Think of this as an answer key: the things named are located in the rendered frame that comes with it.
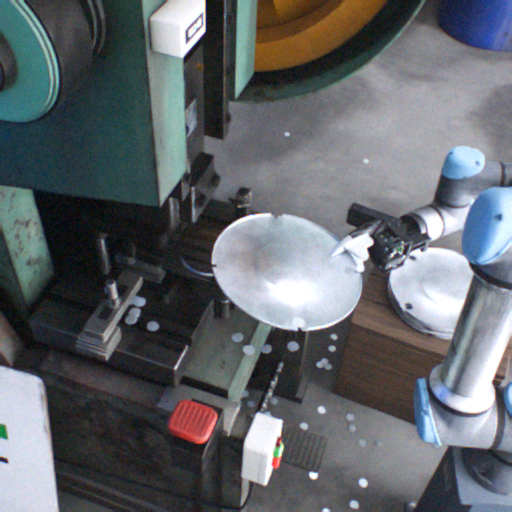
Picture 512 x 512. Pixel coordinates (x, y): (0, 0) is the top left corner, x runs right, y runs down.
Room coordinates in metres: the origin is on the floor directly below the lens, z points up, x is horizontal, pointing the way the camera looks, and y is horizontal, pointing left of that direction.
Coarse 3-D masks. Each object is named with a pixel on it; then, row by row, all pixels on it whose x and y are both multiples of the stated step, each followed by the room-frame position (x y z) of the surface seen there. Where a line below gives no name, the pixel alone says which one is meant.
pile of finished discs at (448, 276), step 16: (416, 256) 1.28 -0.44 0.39; (432, 256) 1.28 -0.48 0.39; (448, 256) 1.29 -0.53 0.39; (400, 272) 1.21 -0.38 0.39; (416, 272) 1.22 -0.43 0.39; (432, 272) 1.22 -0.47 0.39; (448, 272) 1.22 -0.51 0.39; (464, 272) 1.23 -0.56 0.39; (400, 288) 1.15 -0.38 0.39; (416, 288) 1.16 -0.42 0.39; (432, 288) 1.16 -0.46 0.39; (448, 288) 1.16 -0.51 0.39; (464, 288) 1.17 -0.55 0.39; (400, 304) 1.10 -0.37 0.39; (416, 304) 1.10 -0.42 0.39; (432, 304) 1.11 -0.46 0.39; (448, 304) 1.11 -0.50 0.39; (416, 320) 1.05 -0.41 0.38; (432, 320) 1.05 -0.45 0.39; (448, 320) 1.06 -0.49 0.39; (448, 336) 1.02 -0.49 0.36
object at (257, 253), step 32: (256, 224) 0.93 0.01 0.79; (288, 224) 0.95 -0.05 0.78; (224, 256) 0.83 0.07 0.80; (256, 256) 0.84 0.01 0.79; (288, 256) 0.86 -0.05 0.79; (320, 256) 0.88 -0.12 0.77; (352, 256) 0.89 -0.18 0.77; (224, 288) 0.75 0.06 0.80; (256, 288) 0.77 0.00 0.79; (288, 288) 0.78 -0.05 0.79; (320, 288) 0.79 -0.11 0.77; (352, 288) 0.81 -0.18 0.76; (288, 320) 0.71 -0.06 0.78; (320, 320) 0.72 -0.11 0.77
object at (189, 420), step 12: (180, 408) 0.53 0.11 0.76; (192, 408) 0.53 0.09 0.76; (204, 408) 0.53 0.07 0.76; (168, 420) 0.51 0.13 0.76; (180, 420) 0.51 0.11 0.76; (192, 420) 0.51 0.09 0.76; (204, 420) 0.51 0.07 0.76; (180, 432) 0.49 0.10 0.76; (192, 432) 0.49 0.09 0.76; (204, 432) 0.49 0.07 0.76
